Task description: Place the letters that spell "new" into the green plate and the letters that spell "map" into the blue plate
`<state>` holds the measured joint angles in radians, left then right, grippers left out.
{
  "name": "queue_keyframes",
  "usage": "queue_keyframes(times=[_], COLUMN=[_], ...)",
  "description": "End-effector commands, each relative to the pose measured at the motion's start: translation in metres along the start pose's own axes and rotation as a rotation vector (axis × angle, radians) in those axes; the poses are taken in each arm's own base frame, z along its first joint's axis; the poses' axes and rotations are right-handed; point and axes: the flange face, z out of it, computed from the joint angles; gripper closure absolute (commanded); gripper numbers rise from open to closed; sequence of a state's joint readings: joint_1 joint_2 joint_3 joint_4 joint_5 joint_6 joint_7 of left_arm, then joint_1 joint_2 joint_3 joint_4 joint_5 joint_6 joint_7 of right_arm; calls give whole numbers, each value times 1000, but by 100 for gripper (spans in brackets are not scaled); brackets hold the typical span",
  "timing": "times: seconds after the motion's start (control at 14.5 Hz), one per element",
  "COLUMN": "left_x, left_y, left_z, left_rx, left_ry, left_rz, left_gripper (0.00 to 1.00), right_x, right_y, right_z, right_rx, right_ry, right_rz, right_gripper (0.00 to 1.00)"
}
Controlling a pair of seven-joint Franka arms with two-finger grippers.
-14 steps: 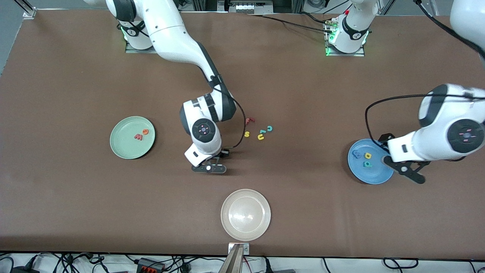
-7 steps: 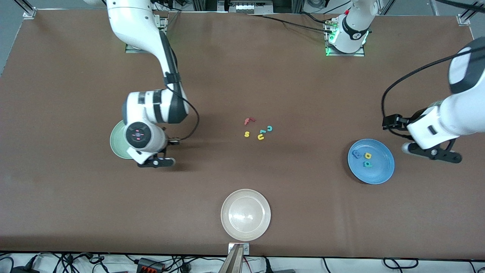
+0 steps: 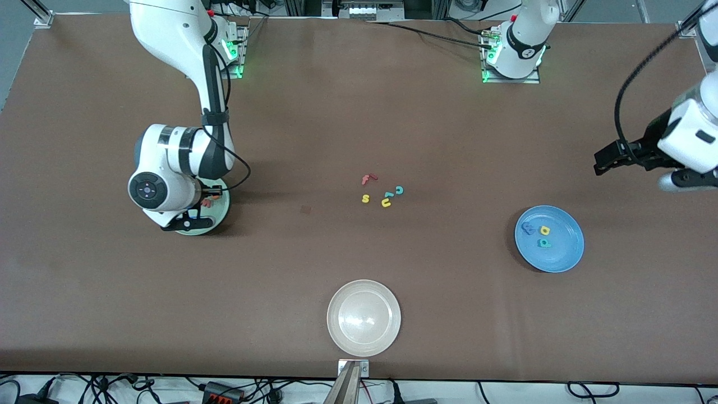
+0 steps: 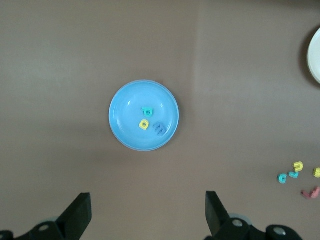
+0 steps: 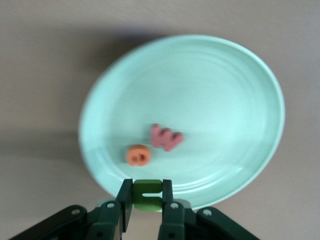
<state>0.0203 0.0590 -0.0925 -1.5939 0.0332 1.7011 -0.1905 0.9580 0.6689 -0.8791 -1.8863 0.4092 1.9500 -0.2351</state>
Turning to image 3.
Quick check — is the short black table cable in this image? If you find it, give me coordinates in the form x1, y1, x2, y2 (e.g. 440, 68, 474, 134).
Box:
443, 18, 495, 36

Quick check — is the black looped floor cable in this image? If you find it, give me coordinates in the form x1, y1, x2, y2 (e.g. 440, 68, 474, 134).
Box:
567, 382, 620, 400

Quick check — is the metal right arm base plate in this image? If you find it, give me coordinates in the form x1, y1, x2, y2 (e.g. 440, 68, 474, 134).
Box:
186, 21, 248, 79

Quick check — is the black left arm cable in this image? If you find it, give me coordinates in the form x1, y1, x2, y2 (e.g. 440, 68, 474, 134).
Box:
613, 0, 708, 166

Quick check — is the white connector block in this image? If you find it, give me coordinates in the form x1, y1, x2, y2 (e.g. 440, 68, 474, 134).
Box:
347, 4, 394, 21

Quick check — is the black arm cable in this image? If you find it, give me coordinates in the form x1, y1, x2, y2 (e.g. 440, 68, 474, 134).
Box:
613, 0, 708, 166
202, 45, 251, 196

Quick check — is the black and red power strip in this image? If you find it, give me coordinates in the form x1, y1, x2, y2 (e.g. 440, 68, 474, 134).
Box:
202, 382, 245, 402

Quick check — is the cream white plate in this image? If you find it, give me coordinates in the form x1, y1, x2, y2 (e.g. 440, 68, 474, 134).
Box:
327, 279, 402, 357

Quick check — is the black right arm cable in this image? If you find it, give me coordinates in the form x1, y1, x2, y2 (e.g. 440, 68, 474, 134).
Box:
202, 45, 251, 196

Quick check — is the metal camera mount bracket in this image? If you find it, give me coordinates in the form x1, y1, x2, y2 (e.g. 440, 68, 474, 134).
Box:
337, 360, 370, 378

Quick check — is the aluminium frame post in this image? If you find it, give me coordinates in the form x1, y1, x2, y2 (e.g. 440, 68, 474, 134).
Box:
22, 0, 55, 27

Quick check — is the pale green plate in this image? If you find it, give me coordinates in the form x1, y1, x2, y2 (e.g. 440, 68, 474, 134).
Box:
174, 177, 231, 236

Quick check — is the metal camera mount bar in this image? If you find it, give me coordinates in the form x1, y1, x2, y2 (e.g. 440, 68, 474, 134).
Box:
324, 362, 362, 404

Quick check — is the blue plate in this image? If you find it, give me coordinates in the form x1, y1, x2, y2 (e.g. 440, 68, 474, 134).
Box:
514, 205, 585, 273

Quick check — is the long black table cable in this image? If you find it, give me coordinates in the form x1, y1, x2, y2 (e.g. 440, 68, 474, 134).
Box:
365, 20, 490, 48

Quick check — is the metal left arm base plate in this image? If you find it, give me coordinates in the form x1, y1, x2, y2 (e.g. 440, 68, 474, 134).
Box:
481, 27, 541, 85

